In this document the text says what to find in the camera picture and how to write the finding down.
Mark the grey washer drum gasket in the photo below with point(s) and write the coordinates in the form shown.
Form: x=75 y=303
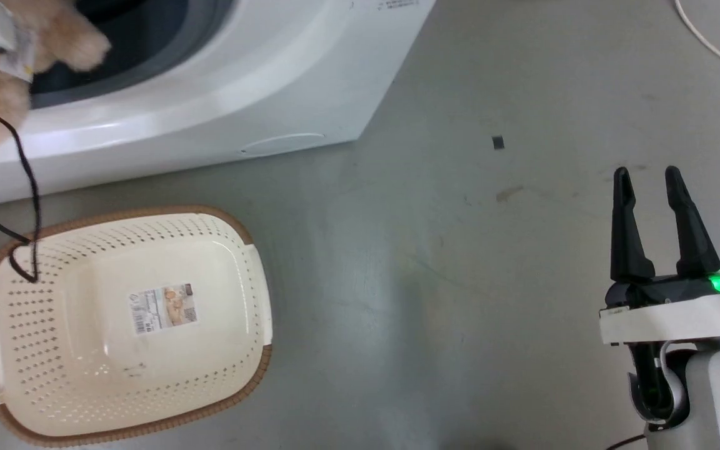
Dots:
x=166 y=44

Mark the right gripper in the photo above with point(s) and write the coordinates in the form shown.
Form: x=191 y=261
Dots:
x=672 y=315

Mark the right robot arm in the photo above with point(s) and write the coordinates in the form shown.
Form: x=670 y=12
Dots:
x=716 y=400

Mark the white plush toy tag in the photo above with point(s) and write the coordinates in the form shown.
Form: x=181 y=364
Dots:
x=19 y=62

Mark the white washing machine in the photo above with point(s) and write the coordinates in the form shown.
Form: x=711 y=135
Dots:
x=285 y=81

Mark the printed basket label sticker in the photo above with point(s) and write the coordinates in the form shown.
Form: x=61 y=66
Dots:
x=163 y=307

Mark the cream perforated laundry basket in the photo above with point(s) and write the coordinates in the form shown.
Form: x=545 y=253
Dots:
x=85 y=381

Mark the beige plush toy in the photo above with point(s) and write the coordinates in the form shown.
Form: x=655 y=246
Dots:
x=63 y=31

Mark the small black floor marker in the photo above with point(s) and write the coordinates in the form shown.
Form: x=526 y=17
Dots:
x=498 y=143

